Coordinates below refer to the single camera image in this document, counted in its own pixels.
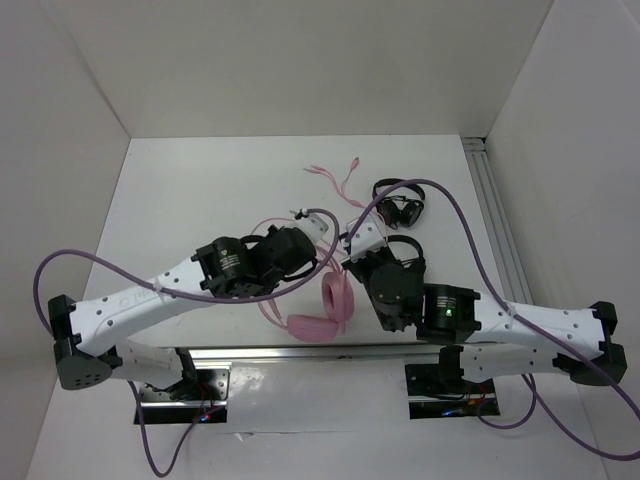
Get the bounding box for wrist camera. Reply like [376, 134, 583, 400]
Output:
[345, 215, 387, 262]
[290, 209, 329, 245]

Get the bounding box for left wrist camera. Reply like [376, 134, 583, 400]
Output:
[290, 209, 329, 245]

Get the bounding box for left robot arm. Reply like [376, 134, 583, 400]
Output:
[48, 218, 328, 399]

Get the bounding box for black headphones far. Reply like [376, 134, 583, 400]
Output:
[376, 185, 426, 230]

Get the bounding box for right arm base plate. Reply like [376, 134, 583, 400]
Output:
[404, 364, 500, 420]

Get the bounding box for black headphones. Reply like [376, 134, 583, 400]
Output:
[387, 234, 427, 274]
[376, 185, 426, 230]

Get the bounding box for black headphones near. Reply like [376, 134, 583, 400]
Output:
[387, 234, 427, 274]

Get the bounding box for pink gaming headphones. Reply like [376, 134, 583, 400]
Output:
[257, 258, 355, 343]

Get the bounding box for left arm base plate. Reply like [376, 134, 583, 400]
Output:
[138, 364, 230, 425]

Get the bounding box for aluminium side rail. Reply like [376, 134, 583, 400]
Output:
[461, 137, 533, 304]

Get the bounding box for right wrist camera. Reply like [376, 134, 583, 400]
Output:
[345, 215, 387, 262]

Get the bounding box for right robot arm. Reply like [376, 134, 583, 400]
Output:
[342, 247, 627, 392]

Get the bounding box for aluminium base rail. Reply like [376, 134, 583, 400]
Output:
[187, 343, 441, 368]

